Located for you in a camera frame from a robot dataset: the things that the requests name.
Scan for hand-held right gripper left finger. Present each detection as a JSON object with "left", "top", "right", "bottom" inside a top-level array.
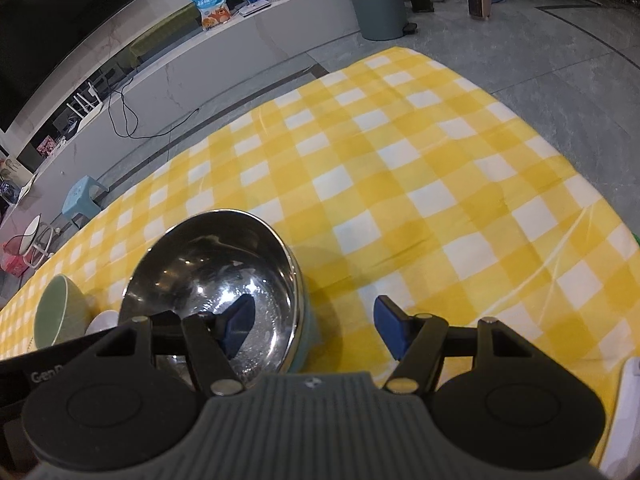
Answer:
[{"left": 95, "top": 294, "right": 256, "bottom": 396}]

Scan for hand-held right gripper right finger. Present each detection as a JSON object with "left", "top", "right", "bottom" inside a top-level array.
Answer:
[{"left": 373, "top": 295, "right": 539, "bottom": 395}]

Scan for stainless steel bowl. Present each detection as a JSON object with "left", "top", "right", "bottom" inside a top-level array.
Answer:
[{"left": 122, "top": 209, "right": 321, "bottom": 391}]

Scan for green ceramic bowl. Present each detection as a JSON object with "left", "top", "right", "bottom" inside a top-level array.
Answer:
[{"left": 34, "top": 274, "right": 94, "bottom": 351}]

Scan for small white bowl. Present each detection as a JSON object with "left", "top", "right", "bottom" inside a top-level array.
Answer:
[{"left": 85, "top": 310, "right": 122, "bottom": 337}]

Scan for pink plastic basket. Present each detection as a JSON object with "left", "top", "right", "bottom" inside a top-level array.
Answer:
[{"left": 1, "top": 240, "right": 32, "bottom": 277}]

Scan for white round rolling table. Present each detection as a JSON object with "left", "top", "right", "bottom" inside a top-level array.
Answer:
[{"left": 21, "top": 214, "right": 57, "bottom": 268}]

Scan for yellow checked tablecloth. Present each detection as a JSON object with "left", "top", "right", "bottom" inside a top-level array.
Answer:
[{"left": 0, "top": 46, "right": 640, "bottom": 472}]

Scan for light blue plastic stool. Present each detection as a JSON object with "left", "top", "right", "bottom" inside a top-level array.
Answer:
[{"left": 61, "top": 175, "right": 110, "bottom": 231}]

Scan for plant in blue vase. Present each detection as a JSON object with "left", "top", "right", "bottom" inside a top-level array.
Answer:
[{"left": 0, "top": 157, "right": 22, "bottom": 207}]

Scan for blue snack bag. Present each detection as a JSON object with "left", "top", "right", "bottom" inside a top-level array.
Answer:
[{"left": 188, "top": 0, "right": 233, "bottom": 32}]

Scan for grey pedal trash bin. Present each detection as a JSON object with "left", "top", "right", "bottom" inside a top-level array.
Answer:
[{"left": 342, "top": 0, "right": 407, "bottom": 42}]

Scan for black television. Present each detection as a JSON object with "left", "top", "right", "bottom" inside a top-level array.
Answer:
[{"left": 0, "top": 0, "right": 143, "bottom": 133}]

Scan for black cable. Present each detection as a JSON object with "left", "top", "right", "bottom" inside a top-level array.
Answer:
[{"left": 107, "top": 67, "right": 201, "bottom": 139}]

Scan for white wire rack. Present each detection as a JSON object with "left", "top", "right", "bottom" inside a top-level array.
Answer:
[{"left": 66, "top": 80, "right": 105, "bottom": 123}]

